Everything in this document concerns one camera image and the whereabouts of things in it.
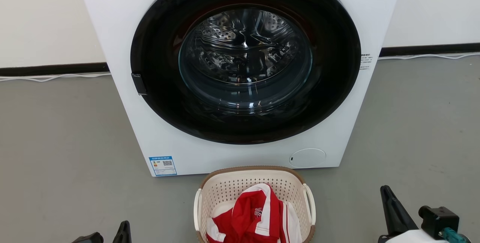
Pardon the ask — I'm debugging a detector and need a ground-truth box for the black baseboard strip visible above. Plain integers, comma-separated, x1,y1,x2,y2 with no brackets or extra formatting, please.
0,62,110,77
379,43,480,57

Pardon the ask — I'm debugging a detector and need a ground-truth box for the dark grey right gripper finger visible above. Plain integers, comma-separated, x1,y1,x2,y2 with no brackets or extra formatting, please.
380,185,419,236

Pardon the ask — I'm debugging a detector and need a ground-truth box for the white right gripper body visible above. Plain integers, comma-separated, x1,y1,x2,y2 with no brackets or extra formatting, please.
378,229,445,243

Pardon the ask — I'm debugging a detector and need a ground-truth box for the white floor cable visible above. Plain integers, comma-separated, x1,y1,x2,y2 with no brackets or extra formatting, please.
0,72,112,83
378,52,480,61

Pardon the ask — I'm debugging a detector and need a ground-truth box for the round white filter cover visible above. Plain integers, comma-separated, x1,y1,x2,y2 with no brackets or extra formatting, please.
289,148,327,168

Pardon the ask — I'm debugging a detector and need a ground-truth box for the round black washing machine door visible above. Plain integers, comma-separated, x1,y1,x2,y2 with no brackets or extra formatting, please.
130,0,362,145

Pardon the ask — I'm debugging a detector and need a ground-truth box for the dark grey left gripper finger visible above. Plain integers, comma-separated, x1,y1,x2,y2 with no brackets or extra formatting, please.
112,220,132,243

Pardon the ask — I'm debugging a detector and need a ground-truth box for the white front-load washing machine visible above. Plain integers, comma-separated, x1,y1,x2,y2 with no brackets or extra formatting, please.
74,0,406,177

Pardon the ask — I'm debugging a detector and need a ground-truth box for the small printed text sticker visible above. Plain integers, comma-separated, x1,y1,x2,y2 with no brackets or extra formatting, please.
360,53,373,71

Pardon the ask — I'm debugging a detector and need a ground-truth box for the black door handle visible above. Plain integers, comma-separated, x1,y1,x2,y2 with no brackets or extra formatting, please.
131,73,147,96

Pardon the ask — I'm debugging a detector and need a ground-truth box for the teal cable connector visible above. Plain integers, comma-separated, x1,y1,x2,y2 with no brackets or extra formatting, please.
438,227,467,243

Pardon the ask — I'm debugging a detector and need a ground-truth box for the cream perforated laundry basket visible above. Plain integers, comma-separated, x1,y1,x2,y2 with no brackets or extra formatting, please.
193,166,317,243

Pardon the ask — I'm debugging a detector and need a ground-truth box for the blue energy label sticker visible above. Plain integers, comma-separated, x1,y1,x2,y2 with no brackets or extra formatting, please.
148,156,177,177

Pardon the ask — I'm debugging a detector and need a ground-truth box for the red and white jersey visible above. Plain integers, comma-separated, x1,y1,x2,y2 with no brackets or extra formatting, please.
205,183,303,243

